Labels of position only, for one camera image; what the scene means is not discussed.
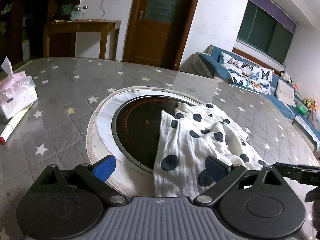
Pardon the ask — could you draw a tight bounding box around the black white plush toy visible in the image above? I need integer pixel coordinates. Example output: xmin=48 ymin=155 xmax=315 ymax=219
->
xmin=280 ymin=70 xmax=292 ymax=84

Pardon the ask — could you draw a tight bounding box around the white polka dot garment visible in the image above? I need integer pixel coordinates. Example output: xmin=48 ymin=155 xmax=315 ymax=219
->
xmin=153 ymin=102 xmax=266 ymax=198

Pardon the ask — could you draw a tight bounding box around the glass jar on table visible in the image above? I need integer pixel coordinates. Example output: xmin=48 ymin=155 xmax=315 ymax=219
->
xmin=70 ymin=5 xmax=81 ymax=21

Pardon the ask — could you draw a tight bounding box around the white red marker pen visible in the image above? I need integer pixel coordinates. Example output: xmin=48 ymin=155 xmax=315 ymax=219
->
xmin=1 ymin=103 xmax=34 ymax=145

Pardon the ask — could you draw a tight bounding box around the butterfly print blanket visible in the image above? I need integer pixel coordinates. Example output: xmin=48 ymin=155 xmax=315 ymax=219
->
xmin=219 ymin=52 xmax=273 ymax=95

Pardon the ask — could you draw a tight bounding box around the grey star tablecloth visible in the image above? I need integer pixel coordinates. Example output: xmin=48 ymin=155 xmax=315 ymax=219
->
xmin=1 ymin=58 xmax=319 ymax=239

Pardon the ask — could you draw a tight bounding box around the pink tissue pack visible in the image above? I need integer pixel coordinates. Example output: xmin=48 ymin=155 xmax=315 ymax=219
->
xmin=0 ymin=57 xmax=38 ymax=119

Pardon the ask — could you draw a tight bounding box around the dark wall shelf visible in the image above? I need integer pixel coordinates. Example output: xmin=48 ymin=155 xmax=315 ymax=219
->
xmin=1 ymin=0 xmax=80 ymax=65

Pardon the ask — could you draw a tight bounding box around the round induction cooktop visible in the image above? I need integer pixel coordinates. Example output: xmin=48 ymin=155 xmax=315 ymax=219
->
xmin=86 ymin=86 xmax=202 ymax=197

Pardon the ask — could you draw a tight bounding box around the blue corner sofa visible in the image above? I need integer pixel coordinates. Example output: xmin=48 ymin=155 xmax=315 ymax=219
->
xmin=191 ymin=46 xmax=319 ymax=158

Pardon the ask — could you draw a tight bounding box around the brown wooden door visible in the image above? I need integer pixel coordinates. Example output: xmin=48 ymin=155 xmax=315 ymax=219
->
xmin=123 ymin=0 xmax=198 ymax=70

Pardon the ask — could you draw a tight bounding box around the green plush toy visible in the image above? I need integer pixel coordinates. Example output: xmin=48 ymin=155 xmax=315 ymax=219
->
xmin=296 ymin=104 xmax=308 ymax=115

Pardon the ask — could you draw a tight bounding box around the beige cushion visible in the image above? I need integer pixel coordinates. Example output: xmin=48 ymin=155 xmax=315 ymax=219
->
xmin=275 ymin=80 xmax=296 ymax=107

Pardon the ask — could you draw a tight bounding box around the wooden side table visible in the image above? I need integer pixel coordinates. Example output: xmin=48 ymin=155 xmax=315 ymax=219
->
xmin=43 ymin=19 xmax=123 ymax=61

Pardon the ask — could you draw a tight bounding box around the green framed window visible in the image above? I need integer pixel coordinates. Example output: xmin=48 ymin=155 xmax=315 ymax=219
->
xmin=238 ymin=1 xmax=294 ymax=64

